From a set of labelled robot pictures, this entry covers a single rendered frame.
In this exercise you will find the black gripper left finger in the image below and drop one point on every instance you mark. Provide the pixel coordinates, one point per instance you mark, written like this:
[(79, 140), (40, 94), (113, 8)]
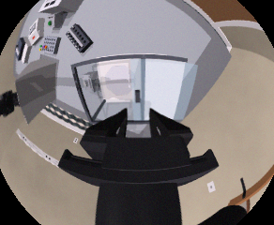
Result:
[(109, 126)]

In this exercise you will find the grey bench mat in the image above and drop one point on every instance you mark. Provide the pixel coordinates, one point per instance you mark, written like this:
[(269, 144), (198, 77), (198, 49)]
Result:
[(117, 27)]

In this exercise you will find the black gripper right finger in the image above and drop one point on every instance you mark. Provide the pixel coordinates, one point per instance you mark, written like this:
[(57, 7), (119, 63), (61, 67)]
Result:
[(167, 127)]

